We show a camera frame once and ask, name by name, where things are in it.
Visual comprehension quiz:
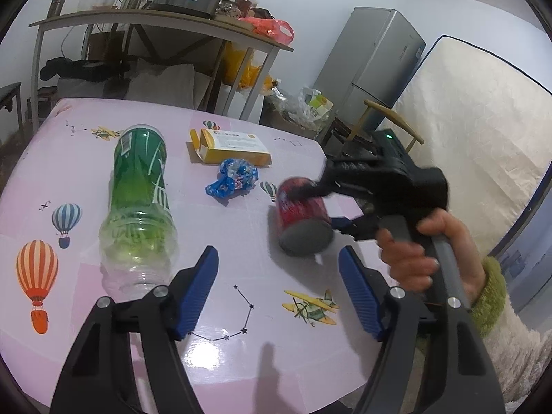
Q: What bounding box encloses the red soda can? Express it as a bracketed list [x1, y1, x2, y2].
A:
[276, 177, 334, 257]

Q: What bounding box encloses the blue wrapper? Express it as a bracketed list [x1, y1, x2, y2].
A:
[205, 158, 259, 199]

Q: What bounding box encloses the yellow cardboard box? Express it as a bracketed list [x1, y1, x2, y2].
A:
[190, 128, 271, 167]

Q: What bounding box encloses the green label plastic bottle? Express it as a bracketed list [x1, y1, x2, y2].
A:
[98, 124, 178, 300]

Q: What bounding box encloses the green fuzzy sleeve forearm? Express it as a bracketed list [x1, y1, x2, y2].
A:
[472, 257, 551, 413]

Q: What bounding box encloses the cardboard box with trash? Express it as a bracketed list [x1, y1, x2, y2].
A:
[259, 86, 333, 139]

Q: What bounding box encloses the right hand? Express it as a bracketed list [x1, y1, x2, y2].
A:
[376, 209, 486, 303]

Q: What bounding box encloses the right wooden chair black seat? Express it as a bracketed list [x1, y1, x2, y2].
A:
[321, 98, 426, 161]

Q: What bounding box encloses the white mattress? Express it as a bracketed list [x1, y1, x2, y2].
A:
[393, 36, 551, 254]

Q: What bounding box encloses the grey refrigerator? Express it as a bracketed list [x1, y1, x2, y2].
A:
[314, 7, 426, 124]

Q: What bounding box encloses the yellow plastic bag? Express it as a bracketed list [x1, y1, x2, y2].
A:
[221, 42, 273, 93]

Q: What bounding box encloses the red plastic bag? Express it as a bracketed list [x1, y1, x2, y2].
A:
[239, 17, 295, 46]

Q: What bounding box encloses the white pillow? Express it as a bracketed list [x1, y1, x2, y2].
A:
[125, 58, 210, 109]

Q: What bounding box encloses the black clothing pile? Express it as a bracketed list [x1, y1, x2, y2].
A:
[39, 57, 130, 82]

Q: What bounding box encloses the left wooden chair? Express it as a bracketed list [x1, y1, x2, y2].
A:
[0, 82, 25, 142]

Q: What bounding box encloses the steel thermos bottle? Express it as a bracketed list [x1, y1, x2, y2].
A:
[47, 0, 66, 19]

